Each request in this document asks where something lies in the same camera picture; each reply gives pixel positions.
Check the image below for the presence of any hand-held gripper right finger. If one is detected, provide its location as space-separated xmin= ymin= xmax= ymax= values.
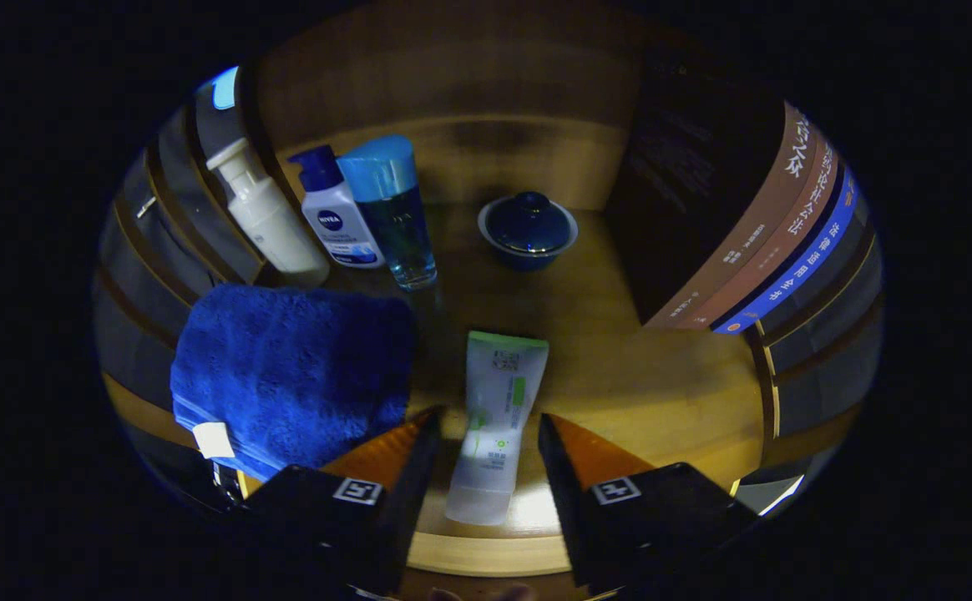
xmin=538 ymin=412 xmax=758 ymax=589

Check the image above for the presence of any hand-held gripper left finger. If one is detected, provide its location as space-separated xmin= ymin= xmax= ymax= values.
xmin=240 ymin=407 xmax=443 ymax=595

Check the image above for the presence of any white tube green cap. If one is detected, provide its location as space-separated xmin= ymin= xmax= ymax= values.
xmin=444 ymin=331 xmax=550 ymax=527

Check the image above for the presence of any wooden countertop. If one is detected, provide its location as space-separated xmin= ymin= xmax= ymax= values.
xmin=102 ymin=200 xmax=775 ymax=577

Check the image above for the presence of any wooden cabinet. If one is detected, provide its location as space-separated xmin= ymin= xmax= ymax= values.
xmin=94 ymin=8 xmax=883 ymax=585

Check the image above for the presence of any folded blue towel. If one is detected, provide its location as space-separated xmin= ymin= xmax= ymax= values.
xmin=170 ymin=284 xmax=417 ymax=483

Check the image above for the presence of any dark blue lidded teacup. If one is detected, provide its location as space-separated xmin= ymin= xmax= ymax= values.
xmin=478 ymin=191 xmax=579 ymax=272

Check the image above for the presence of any teal transparent bottle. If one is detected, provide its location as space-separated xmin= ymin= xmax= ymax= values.
xmin=337 ymin=135 xmax=438 ymax=290

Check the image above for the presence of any white bottle blue pump cap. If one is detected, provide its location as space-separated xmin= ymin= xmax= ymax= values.
xmin=289 ymin=145 xmax=386 ymax=270

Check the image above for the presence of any dark brown book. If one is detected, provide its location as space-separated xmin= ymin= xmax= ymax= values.
xmin=603 ymin=50 xmax=813 ymax=329

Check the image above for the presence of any blue book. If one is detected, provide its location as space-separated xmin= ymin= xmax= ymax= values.
xmin=711 ymin=167 xmax=861 ymax=335

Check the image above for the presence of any reddish brown book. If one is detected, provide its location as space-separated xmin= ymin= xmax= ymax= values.
xmin=674 ymin=134 xmax=839 ymax=331

